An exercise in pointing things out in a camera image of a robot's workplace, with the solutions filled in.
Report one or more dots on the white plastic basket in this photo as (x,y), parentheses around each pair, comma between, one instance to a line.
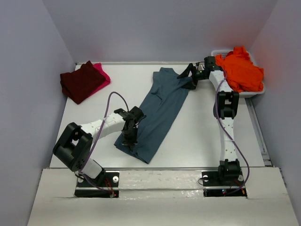
(245,94)

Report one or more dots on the dark red folded t shirt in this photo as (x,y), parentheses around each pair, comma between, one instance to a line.
(79,84)

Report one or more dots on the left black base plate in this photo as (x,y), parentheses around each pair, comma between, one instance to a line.
(109,188)

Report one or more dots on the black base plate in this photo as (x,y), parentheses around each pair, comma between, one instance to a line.
(214,187)
(109,188)

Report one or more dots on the pink folded t shirt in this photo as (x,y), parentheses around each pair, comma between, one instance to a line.
(104,75)

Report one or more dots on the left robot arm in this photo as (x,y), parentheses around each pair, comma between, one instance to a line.
(76,143)

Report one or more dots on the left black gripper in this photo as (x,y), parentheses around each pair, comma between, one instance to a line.
(130,143)

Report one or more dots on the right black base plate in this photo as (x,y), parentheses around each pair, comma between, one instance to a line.
(214,187)

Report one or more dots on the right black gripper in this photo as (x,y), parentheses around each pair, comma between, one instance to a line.
(192,84)

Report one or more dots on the orange t shirt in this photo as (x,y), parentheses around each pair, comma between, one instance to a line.
(242,74)

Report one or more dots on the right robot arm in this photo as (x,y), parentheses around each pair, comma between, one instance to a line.
(224,110)

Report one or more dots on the teal blue t shirt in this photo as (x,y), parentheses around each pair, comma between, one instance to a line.
(161,107)

